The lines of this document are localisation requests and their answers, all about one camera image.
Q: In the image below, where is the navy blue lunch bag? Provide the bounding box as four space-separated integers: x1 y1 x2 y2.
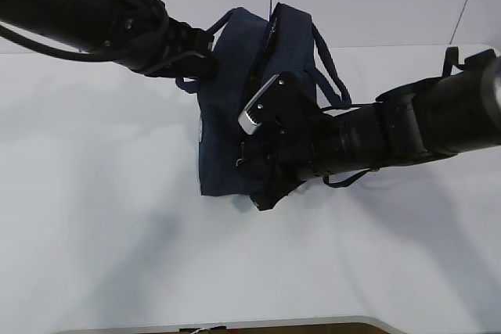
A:
175 3 351 196

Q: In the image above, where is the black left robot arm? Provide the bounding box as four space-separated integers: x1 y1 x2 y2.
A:
1 0 218 78

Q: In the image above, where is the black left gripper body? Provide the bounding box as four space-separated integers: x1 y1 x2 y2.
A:
103 0 219 78

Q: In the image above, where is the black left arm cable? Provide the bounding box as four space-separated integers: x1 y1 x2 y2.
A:
0 23 118 63

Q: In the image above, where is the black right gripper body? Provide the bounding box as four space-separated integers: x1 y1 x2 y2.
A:
236 109 377 212

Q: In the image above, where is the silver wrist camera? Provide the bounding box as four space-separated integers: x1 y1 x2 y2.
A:
238 72 319 135

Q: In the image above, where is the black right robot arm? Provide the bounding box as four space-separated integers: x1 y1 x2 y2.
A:
236 46 500 210

